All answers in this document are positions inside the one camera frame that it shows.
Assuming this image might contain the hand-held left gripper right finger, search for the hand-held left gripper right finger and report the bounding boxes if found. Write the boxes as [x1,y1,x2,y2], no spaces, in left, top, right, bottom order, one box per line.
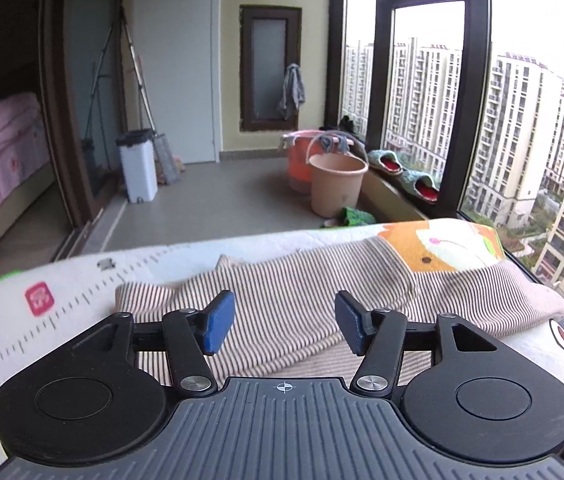
[334,290,499,401]

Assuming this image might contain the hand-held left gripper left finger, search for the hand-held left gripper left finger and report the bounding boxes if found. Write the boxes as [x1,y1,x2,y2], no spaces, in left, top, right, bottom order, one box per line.
[69,290,237,398]

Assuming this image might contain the beige striped garment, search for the beige striped garment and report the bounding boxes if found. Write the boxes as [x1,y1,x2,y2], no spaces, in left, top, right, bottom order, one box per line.
[114,236,564,378]

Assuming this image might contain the beige plastic bucket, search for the beige plastic bucket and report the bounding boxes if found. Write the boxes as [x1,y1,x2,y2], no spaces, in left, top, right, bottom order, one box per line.
[308,154,369,217]

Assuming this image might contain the orange bucket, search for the orange bucket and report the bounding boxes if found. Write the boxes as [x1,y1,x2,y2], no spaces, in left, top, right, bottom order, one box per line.
[284,130,343,195]

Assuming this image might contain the flat mop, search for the flat mop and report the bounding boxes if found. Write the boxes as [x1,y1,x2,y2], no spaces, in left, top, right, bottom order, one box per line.
[120,7,182,186]

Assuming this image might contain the grey rag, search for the grey rag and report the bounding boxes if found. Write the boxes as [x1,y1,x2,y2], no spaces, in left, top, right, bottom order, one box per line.
[316,132,354,154]

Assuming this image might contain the cartoon printed mat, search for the cartoon printed mat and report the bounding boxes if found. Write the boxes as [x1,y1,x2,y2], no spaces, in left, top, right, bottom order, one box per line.
[0,217,564,466]

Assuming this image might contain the grey hanging towel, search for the grey hanging towel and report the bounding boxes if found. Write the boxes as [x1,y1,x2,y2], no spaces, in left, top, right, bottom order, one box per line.
[277,63,307,117]

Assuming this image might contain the apartment buildings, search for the apartment buildings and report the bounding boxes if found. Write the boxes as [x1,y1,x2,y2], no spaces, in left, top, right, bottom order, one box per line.
[342,35,564,311]

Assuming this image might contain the white door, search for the white door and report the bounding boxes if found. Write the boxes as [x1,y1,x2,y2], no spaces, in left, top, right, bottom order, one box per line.
[132,0,222,165]

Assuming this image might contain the dark framed frosted window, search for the dark framed frosted window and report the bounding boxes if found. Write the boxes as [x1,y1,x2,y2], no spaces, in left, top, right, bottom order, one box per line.
[239,5,303,133]

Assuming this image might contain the sliding glass door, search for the sliding glass door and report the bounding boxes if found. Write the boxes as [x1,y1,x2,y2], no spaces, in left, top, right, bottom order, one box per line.
[42,0,130,241]

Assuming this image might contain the dark window frame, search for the dark window frame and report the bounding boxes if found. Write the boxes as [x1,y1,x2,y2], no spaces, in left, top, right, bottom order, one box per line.
[329,0,564,346]

